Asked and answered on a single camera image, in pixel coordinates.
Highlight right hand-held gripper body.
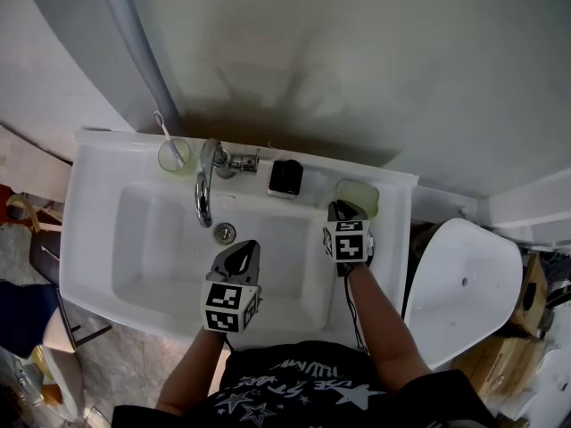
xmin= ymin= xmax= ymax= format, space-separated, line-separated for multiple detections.
xmin=321 ymin=218 xmax=376 ymax=267

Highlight metal sink drain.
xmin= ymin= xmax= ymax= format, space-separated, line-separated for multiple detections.
xmin=213 ymin=222 xmax=236 ymax=244

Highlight person's right forearm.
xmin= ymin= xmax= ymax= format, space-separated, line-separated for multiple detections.
xmin=343 ymin=261 xmax=434 ymax=392

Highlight white ceramic sink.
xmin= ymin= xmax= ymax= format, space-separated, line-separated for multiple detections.
xmin=58 ymin=127 xmax=419 ymax=343

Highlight grey drain pipe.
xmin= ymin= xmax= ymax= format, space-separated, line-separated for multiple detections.
xmin=96 ymin=0 xmax=182 ymax=136

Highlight chrome faucet spout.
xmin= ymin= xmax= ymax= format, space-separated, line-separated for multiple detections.
xmin=194 ymin=137 xmax=224 ymax=229

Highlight pale green soap dish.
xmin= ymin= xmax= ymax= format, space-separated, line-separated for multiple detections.
xmin=335 ymin=178 xmax=382 ymax=218

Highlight black metal stool frame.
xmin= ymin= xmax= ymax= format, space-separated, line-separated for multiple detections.
xmin=28 ymin=228 xmax=113 ymax=348

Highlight black printed t-shirt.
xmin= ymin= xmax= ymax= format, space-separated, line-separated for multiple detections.
xmin=111 ymin=339 xmax=497 ymax=428

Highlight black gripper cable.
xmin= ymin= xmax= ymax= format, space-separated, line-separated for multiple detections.
xmin=342 ymin=261 xmax=372 ymax=355

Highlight wooden box with hole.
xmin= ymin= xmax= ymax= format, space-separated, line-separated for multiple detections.
xmin=507 ymin=251 xmax=555 ymax=339

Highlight clear green cup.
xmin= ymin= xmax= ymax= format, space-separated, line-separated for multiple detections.
xmin=157 ymin=136 xmax=194 ymax=174

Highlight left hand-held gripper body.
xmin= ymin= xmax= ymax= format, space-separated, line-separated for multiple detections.
xmin=201 ymin=268 xmax=264 ymax=335

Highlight black square box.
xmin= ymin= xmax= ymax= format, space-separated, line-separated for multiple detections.
xmin=267 ymin=159 xmax=305 ymax=199

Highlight white toothbrush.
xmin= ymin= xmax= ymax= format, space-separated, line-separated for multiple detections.
xmin=153 ymin=110 xmax=186 ymax=167

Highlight chrome faucet valve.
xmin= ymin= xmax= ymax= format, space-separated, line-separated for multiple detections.
xmin=213 ymin=146 xmax=262 ymax=180

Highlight blue cloth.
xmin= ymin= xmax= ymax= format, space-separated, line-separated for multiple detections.
xmin=0 ymin=280 xmax=60 ymax=359

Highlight person's left forearm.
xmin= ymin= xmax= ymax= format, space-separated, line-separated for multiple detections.
xmin=154 ymin=326 xmax=229 ymax=419

